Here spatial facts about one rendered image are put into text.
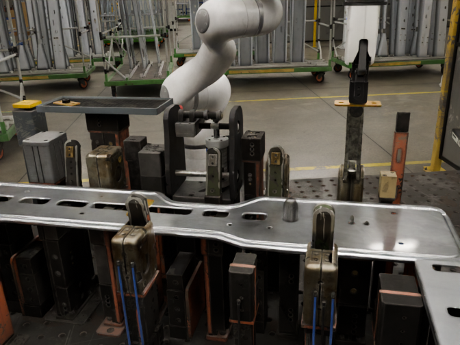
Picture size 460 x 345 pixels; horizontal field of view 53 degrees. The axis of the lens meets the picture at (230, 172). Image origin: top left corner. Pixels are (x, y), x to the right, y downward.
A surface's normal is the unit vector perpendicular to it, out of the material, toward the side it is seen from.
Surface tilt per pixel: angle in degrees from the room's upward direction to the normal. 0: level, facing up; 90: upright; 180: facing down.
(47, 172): 90
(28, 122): 90
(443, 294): 0
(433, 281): 0
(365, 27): 85
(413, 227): 0
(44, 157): 90
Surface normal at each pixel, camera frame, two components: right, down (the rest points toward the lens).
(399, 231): -0.03, -0.93
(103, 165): -0.21, 0.36
